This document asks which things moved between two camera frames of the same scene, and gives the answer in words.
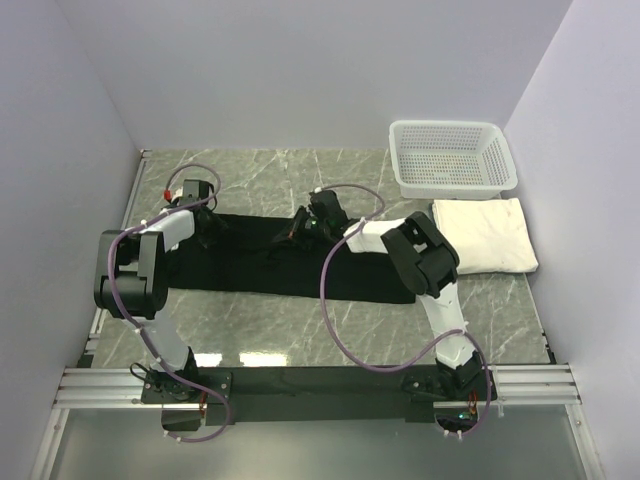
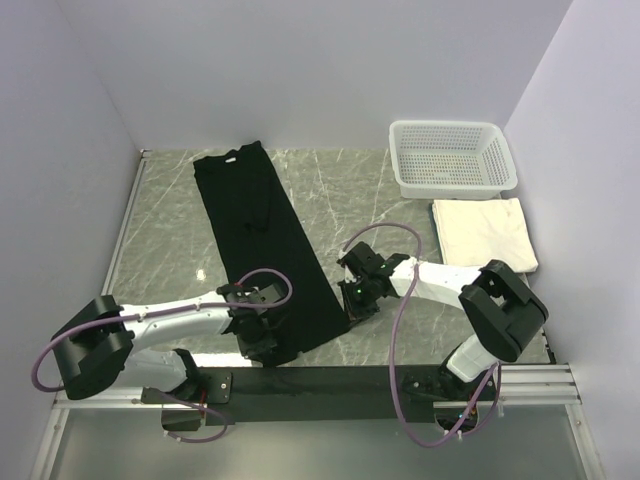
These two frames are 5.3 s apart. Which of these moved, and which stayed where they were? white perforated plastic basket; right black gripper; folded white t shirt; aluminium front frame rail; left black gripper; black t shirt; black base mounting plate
Moved: left black gripper; black t shirt; right black gripper
Stayed: black base mounting plate; folded white t shirt; white perforated plastic basket; aluminium front frame rail
